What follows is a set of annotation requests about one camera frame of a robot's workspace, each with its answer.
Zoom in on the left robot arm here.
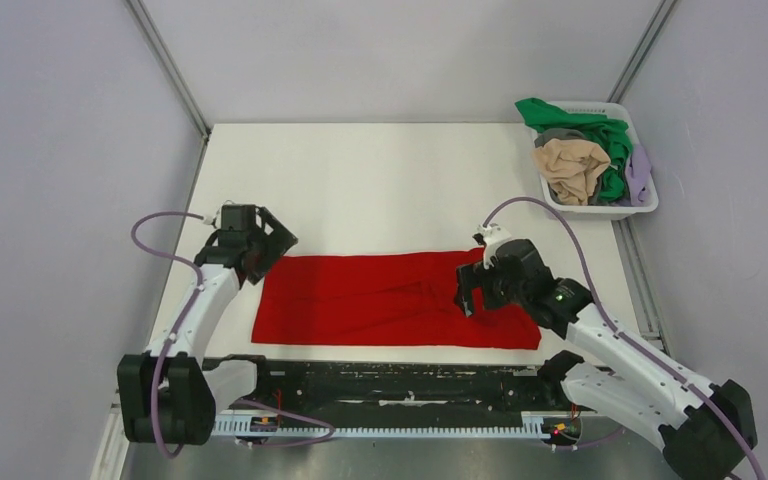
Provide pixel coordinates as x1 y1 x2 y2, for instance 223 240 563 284
116 203 298 459

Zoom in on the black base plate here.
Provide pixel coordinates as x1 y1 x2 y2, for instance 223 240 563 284
249 360 571 428

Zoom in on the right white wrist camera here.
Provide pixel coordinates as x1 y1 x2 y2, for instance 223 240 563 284
473 223 513 270

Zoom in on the beige t shirt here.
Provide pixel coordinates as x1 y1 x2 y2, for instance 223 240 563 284
531 138 611 206

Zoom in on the white plastic basket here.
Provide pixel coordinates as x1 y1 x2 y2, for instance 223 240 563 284
540 101 659 221

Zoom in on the grey t shirt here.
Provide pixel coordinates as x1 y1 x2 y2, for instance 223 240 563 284
534 128 587 148

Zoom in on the white slotted cable duct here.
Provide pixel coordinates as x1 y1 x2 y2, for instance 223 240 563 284
211 411 573 441

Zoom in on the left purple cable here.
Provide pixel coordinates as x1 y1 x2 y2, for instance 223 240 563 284
130 211 336 460

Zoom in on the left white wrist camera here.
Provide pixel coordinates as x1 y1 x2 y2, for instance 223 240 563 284
201 200 234 228

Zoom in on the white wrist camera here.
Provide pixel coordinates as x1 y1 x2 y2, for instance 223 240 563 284
201 200 234 228
473 223 513 270

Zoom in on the red t shirt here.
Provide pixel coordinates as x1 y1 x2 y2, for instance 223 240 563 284
251 248 542 350

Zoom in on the lilac t shirt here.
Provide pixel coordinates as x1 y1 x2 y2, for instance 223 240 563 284
624 144 652 207

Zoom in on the green t shirt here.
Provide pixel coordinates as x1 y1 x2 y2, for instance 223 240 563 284
515 97 633 203

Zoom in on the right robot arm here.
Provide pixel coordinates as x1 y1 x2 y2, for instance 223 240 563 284
455 231 763 479

